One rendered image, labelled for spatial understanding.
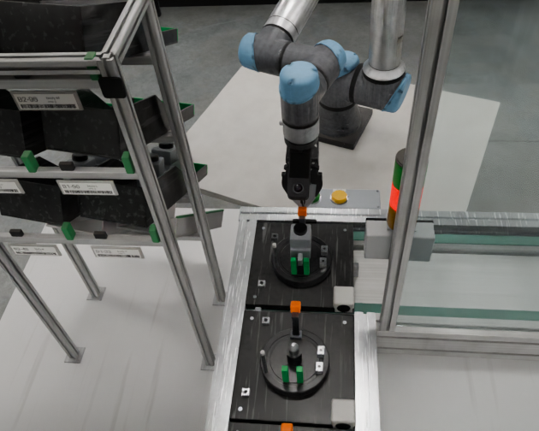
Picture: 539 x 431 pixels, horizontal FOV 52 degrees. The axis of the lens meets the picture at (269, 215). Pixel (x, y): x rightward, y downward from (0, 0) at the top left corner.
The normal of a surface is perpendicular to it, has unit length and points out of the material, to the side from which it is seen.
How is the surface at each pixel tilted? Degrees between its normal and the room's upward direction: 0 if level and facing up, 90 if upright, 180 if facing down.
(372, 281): 0
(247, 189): 0
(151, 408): 0
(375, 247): 90
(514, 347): 90
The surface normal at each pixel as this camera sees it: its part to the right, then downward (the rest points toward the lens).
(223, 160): -0.07, -0.66
